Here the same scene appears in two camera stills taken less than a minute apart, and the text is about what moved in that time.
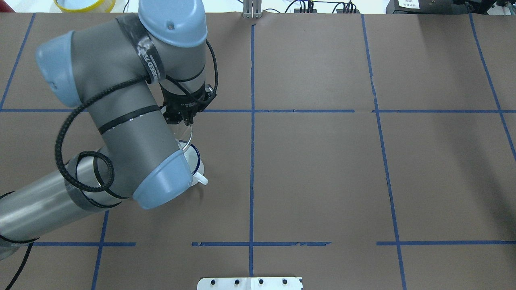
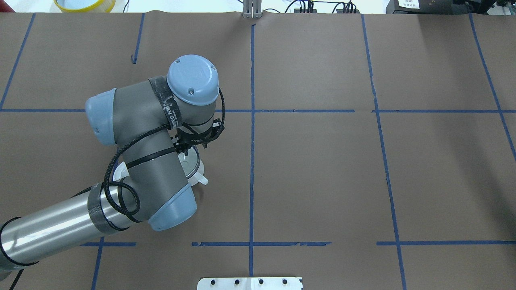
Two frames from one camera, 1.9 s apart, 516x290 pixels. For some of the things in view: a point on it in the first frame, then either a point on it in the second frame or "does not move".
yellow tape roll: (106, 6) does not move
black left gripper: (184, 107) to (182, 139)
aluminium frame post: (252, 9) does not move
